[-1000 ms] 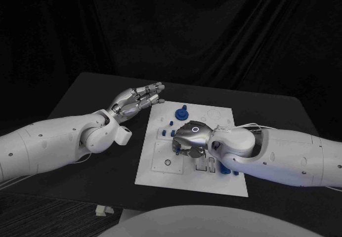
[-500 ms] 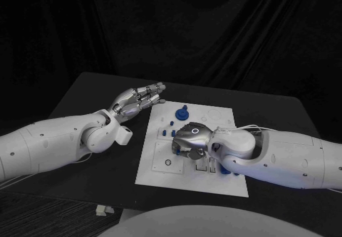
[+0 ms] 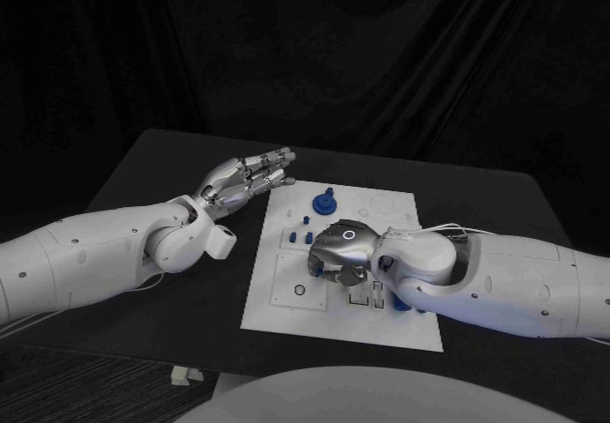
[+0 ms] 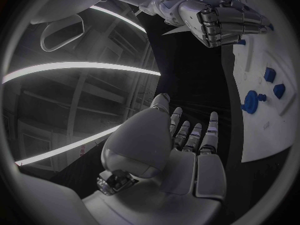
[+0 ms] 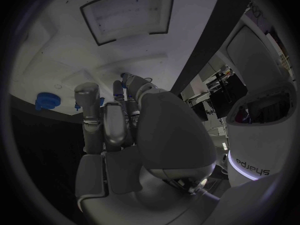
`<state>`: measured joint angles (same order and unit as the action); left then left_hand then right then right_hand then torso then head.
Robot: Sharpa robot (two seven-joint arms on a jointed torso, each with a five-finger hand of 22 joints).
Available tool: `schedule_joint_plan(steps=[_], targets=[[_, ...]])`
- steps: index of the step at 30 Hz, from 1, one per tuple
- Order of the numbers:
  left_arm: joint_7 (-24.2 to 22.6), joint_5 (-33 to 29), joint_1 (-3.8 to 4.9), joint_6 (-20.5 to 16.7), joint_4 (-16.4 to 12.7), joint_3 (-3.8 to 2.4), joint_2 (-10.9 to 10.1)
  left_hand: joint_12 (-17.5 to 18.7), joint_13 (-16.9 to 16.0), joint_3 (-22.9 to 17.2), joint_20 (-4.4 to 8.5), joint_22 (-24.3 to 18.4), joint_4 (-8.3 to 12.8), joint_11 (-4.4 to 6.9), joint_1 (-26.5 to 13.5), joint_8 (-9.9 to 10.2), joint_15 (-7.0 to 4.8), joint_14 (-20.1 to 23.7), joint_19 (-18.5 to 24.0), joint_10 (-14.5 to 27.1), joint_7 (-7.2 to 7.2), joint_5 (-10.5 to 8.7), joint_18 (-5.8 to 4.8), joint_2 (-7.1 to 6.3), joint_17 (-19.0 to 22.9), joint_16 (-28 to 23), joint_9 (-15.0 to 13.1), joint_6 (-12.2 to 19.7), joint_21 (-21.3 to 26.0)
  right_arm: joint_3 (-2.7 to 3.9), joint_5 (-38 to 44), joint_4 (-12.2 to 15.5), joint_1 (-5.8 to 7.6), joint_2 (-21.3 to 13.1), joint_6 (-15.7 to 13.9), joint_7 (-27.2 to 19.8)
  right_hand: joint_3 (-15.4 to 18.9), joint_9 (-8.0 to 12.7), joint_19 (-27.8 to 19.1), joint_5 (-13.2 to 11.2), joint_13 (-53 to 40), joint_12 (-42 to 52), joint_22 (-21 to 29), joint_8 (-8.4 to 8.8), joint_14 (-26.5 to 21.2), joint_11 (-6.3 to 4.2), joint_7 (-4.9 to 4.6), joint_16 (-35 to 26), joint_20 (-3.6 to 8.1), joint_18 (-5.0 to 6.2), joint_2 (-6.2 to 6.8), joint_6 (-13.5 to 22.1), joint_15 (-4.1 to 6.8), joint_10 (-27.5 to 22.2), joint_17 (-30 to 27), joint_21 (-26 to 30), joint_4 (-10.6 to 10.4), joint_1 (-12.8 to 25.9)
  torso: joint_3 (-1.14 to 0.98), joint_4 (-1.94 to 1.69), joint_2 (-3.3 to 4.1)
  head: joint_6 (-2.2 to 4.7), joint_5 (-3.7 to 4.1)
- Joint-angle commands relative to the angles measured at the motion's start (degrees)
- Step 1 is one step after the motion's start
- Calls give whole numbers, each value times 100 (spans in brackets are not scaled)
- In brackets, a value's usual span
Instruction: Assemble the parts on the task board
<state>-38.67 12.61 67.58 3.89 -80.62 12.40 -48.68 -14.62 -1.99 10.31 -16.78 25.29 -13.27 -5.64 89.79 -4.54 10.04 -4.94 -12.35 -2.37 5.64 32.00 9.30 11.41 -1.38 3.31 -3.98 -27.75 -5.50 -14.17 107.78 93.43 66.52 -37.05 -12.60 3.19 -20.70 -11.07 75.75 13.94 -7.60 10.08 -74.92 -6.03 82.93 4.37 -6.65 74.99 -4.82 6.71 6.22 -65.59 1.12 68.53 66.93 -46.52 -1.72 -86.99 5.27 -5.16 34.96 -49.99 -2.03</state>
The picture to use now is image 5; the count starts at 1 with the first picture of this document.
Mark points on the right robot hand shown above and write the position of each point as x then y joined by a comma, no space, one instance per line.
171,135

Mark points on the white task board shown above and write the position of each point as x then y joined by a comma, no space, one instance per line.
70,46

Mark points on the workshop desk with equipment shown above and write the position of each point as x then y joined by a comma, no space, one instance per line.
225,97

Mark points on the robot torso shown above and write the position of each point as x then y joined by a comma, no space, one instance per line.
257,144

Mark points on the blue gear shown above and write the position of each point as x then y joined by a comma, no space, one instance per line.
46,101

